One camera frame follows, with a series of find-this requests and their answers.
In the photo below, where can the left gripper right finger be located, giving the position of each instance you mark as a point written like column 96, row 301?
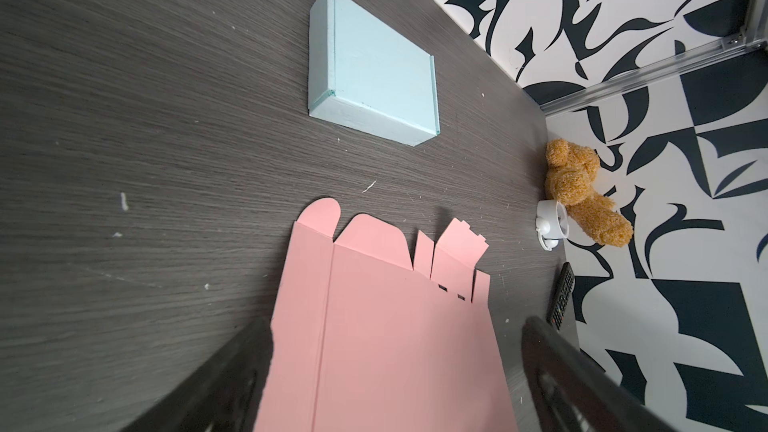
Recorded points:
column 572, row 394

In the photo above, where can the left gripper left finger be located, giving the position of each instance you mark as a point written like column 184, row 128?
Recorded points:
column 223, row 394

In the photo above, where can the pink paper box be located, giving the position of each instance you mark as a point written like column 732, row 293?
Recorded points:
column 373, row 334

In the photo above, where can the light blue paper box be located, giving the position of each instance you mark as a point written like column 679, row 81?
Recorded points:
column 364, row 75

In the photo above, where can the black remote control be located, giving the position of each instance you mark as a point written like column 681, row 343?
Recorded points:
column 563, row 290

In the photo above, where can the white alarm clock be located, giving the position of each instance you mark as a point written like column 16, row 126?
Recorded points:
column 551, row 224

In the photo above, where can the brown teddy bear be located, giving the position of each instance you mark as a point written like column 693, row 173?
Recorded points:
column 572, row 171

